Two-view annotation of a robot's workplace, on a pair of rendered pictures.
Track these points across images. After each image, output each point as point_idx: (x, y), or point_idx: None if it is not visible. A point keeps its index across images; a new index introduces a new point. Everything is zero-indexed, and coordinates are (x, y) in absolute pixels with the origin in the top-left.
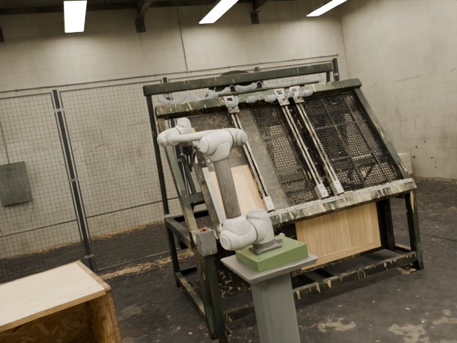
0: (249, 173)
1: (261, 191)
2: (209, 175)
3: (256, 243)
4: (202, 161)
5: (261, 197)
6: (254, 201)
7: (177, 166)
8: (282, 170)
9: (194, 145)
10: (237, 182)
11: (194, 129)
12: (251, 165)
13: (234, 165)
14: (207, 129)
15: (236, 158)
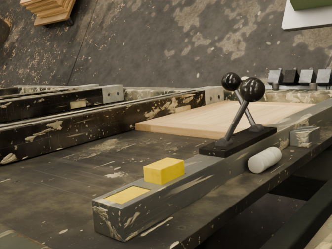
0: (161, 118)
1: (195, 91)
2: (271, 123)
3: None
4: (257, 127)
5: (201, 101)
6: (222, 106)
7: None
8: None
9: (257, 78)
10: (209, 118)
11: (85, 228)
12: (142, 102)
13: (163, 136)
14: (45, 202)
15: (133, 139)
